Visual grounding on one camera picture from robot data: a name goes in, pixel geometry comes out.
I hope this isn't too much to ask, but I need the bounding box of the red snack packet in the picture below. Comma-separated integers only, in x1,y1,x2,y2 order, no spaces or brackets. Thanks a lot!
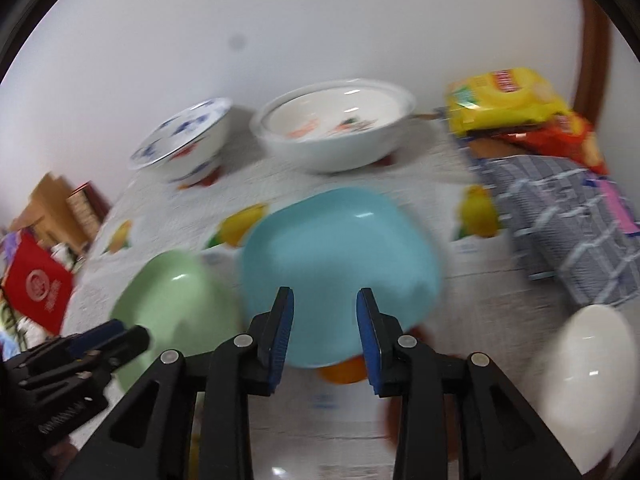
492,112,608,176

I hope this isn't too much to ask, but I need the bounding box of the teal square plate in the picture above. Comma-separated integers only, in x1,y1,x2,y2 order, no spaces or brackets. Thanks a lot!
237,187,443,370

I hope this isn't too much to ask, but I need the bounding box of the cardboard box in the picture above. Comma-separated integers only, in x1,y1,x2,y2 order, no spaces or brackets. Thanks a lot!
10,172,88,256

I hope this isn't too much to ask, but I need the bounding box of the fruit print lace tablecloth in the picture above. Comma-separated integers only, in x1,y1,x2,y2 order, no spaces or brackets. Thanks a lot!
60,105,640,480

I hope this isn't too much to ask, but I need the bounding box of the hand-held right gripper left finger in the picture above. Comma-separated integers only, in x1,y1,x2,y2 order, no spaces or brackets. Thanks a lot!
62,286,296,480

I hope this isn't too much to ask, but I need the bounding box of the plain white bowl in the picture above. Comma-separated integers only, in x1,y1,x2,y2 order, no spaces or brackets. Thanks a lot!
537,304,638,471

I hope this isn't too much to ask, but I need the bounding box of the dark brown patterned box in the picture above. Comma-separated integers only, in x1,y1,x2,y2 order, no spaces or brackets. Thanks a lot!
65,181,112,241

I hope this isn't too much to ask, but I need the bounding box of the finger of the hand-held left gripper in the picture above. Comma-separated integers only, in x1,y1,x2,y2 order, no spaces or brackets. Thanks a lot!
87,326,151,374
66,319,129,357

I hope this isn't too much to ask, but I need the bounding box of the large white bowl orange print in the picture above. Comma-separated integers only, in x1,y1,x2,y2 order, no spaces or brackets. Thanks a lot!
250,78,417,173

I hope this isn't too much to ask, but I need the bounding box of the grey checked folded cloth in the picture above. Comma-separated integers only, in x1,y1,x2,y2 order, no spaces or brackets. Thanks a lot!
467,152,640,308

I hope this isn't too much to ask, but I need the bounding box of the yellow snack packet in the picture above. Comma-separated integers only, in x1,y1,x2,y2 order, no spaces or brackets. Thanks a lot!
445,66,571,137

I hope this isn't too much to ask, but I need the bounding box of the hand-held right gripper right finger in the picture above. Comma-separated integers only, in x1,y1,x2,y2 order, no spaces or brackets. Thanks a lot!
355,287,583,480

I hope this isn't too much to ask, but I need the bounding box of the blue floral bowl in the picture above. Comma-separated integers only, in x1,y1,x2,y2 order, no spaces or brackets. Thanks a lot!
127,97,233,186

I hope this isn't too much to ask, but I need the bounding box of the green bowl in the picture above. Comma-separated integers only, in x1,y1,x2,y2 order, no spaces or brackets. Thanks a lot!
109,250,246,396

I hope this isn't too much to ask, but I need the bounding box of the brown wooden door frame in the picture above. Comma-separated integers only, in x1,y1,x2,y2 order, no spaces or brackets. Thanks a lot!
572,0,613,126

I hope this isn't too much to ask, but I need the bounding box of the red box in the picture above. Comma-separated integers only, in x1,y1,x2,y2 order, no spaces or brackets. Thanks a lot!
0,232,75,336

